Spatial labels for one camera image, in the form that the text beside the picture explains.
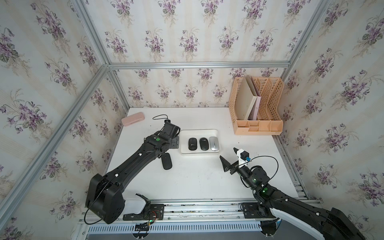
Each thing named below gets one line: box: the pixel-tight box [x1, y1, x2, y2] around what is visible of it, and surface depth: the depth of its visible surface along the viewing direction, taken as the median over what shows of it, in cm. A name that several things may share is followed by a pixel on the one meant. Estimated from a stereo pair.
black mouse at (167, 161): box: [161, 152, 173, 170], surface depth 91 cm
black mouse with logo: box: [188, 137, 198, 151], surface depth 97 cm
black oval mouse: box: [199, 137, 209, 151], surface depth 98 cm
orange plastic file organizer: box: [229, 77, 284, 135], surface depth 106 cm
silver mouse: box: [209, 136, 220, 151], surface depth 98 cm
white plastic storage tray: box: [179, 129, 221, 154], surface depth 103 cm
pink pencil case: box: [121, 112, 145, 127], surface depth 113 cm
